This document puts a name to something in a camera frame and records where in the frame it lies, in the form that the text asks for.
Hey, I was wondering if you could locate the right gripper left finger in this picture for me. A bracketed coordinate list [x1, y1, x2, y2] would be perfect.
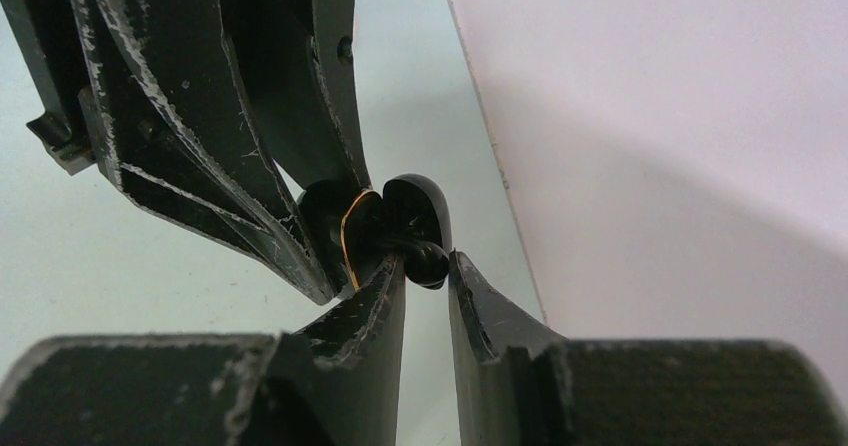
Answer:
[1, 255, 405, 445]

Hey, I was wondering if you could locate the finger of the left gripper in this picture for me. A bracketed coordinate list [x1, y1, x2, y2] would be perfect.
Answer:
[70, 0, 338, 305]
[221, 0, 371, 189]

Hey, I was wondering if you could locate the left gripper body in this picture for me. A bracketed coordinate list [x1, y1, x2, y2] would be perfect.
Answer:
[1, 0, 96, 175]

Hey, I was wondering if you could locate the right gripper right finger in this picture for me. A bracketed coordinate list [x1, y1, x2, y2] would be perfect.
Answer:
[448, 251, 847, 445]

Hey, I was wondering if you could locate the black earbud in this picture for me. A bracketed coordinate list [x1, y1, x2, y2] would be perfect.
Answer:
[377, 235, 449, 290]

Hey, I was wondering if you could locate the black earbud charging case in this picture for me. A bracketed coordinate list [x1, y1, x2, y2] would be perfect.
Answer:
[297, 174, 453, 299]

